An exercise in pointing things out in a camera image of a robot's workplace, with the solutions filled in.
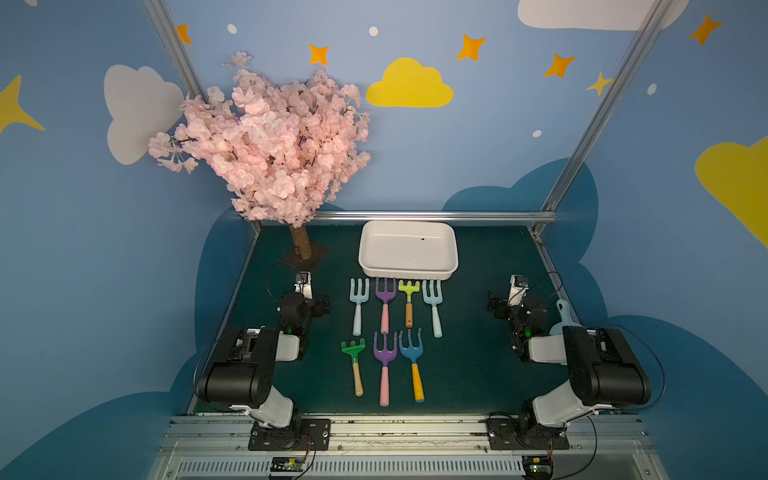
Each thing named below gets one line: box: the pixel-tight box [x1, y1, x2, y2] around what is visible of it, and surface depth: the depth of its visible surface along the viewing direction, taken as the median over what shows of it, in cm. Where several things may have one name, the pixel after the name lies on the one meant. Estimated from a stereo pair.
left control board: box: [270, 456, 306, 476], surface depth 73 cm
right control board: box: [522, 455, 554, 480], surface depth 73 cm
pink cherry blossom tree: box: [148, 52, 371, 270], surface depth 74 cm
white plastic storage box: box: [358, 220, 459, 280], surface depth 116 cm
